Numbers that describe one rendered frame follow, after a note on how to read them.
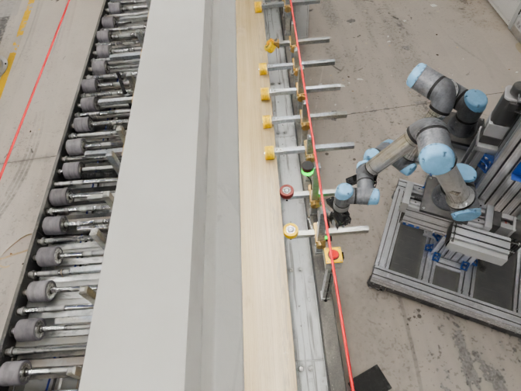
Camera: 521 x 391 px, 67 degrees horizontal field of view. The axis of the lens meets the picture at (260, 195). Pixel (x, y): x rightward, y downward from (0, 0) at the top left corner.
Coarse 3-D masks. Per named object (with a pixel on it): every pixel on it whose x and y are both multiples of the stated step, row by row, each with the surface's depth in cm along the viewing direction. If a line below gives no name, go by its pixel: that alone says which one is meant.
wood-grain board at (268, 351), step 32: (256, 0) 324; (256, 32) 301; (256, 64) 280; (256, 96) 262; (256, 128) 247; (256, 160) 233; (256, 192) 220; (256, 224) 209; (256, 256) 199; (256, 288) 190; (256, 320) 181; (288, 320) 180; (256, 352) 174; (288, 352) 173; (256, 384) 167; (288, 384) 166
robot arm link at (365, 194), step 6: (360, 180) 178; (366, 180) 176; (360, 186) 176; (366, 186) 174; (372, 186) 175; (360, 192) 173; (366, 192) 173; (372, 192) 172; (378, 192) 172; (354, 198) 173; (360, 198) 173; (366, 198) 172; (372, 198) 172; (378, 198) 172; (360, 204) 176; (366, 204) 175; (372, 204) 174
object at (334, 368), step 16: (288, 48) 319; (288, 80) 303; (304, 160) 255; (304, 176) 248; (320, 256) 218; (320, 272) 213; (320, 288) 208; (320, 304) 203; (320, 320) 199; (336, 336) 194; (336, 352) 190; (336, 368) 186; (336, 384) 182
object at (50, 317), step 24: (120, 72) 333; (72, 120) 275; (96, 120) 303; (48, 192) 238; (72, 216) 242; (96, 216) 241; (24, 264) 213; (72, 264) 225; (96, 264) 236; (48, 312) 210; (72, 312) 209; (48, 336) 203; (0, 360) 187; (48, 384) 192; (72, 384) 200
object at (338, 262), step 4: (324, 248) 164; (328, 248) 164; (332, 248) 164; (336, 248) 163; (340, 248) 163; (324, 252) 164; (328, 252) 163; (340, 252) 162; (324, 256) 164; (328, 256) 162; (340, 256) 161; (324, 260) 166; (328, 260) 161; (336, 260) 161; (340, 260) 160; (324, 264) 167; (328, 264) 161; (336, 264) 161; (340, 264) 162; (328, 268) 165
